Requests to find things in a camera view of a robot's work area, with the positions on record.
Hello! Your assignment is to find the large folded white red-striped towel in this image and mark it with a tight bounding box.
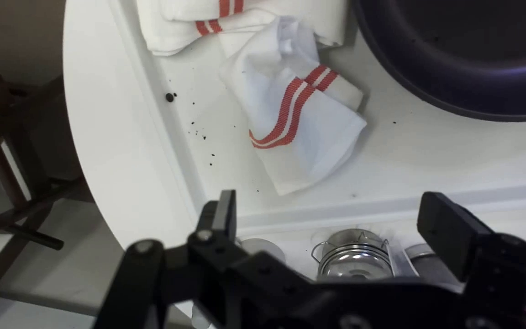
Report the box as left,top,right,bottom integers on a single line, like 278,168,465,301
134,0,351,58

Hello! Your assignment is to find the shiny steel pot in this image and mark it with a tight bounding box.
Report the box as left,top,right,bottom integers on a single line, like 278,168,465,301
309,226,397,283

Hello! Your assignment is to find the small white red-striped towel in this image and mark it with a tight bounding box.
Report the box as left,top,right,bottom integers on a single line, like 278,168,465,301
218,14,370,199

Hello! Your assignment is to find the white plastic tray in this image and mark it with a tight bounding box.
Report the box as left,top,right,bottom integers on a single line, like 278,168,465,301
107,0,526,232

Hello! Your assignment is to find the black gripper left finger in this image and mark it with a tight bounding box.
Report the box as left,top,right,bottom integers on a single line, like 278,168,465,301
92,188,315,329

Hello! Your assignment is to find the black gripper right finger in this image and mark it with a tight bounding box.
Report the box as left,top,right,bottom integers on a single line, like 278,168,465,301
417,190,526,329

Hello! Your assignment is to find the black frying pan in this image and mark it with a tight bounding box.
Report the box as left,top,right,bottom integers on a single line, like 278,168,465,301
350,0,526,122

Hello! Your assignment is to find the wooden chair white seat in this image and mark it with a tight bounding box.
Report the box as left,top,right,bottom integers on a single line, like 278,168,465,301
0,33,90,314

